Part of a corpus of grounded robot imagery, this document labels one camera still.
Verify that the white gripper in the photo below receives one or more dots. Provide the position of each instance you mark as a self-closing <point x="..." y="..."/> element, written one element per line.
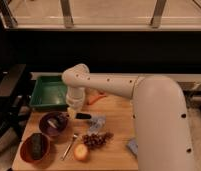
<point x="72" y="111"/>

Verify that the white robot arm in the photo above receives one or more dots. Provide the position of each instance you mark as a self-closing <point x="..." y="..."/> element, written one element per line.
<point x="161" y="122"/>

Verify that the purple bowl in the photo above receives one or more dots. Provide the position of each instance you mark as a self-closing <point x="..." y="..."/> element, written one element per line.
<point x="46" y="129"/>

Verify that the red bowl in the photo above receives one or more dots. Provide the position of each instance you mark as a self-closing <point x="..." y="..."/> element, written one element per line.
<point x="25" y="150"/>

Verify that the green plastic tray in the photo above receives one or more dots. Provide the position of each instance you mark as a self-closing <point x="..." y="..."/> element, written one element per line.
<point x="49" y="93"/>

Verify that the crumpled grey cloth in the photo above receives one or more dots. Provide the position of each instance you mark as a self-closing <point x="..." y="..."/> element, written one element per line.
<point x="95" y="124"/>

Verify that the orange carrot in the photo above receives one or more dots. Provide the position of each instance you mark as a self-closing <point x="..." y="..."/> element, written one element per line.
<point x="92" y="99"/>

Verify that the bunch of purple grapes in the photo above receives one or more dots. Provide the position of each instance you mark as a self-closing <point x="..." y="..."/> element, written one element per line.
<point x="96" y="140"/>

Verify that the wooden cutting board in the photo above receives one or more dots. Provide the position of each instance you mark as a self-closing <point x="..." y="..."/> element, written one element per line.
<point x="114" y="156"/>

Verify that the yellow red apple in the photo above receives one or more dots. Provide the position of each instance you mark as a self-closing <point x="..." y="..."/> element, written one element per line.
<point x="81" y="152"/>

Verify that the dark sponge block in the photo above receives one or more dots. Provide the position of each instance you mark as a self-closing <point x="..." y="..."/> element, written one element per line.
<point x="37" y="146"/>

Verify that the black chair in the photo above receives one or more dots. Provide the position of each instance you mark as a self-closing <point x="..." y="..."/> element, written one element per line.
<point x="14" y="93"/>

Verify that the blue sponge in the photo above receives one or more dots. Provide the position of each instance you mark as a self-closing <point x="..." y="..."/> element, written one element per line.
<point x="132" y="146"/>

